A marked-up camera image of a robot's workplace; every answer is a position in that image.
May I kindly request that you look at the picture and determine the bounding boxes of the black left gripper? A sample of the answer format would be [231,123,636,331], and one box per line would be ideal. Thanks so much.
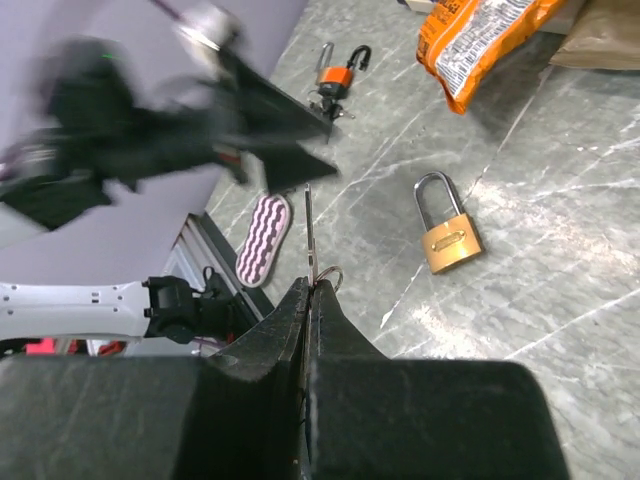
[44,39,339,193]

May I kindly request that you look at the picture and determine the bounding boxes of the purple striped sponge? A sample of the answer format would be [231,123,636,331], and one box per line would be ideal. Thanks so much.
[235,194,292,288]

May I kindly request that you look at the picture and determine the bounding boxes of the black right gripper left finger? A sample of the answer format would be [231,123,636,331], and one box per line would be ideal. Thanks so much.
[1,278,310,479]

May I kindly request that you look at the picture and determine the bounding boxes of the orange black small padlock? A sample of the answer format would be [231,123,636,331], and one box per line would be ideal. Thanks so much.
[315,44,372,100]

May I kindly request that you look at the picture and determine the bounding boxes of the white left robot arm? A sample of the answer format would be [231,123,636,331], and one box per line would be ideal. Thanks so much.
[1,38,336,344]

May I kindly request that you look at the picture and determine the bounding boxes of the brown paper snack bag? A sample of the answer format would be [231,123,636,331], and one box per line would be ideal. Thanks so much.
[550,0,639,71]

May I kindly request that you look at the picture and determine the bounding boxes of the black key bunch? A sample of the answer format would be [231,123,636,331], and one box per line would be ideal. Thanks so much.
[309,97,355,122]

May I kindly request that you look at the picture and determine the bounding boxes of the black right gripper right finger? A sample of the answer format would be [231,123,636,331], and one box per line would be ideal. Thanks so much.
[306,281,569,479]

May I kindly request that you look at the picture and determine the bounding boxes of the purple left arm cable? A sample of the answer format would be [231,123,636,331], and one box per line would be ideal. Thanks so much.
[149,0,186,26]

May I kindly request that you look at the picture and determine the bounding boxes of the silver keys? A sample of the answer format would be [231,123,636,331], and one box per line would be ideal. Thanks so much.
[304,183,344,293]

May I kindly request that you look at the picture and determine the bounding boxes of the orange potato chip bag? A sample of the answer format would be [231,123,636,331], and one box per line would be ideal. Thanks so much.
[416,0,565,114]

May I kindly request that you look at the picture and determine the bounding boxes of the small brass padlock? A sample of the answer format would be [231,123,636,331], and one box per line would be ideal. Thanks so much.
[315,42,334,85]

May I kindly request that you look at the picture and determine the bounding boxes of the large brass padlock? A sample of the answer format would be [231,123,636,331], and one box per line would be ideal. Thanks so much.
[413,171,485,275]

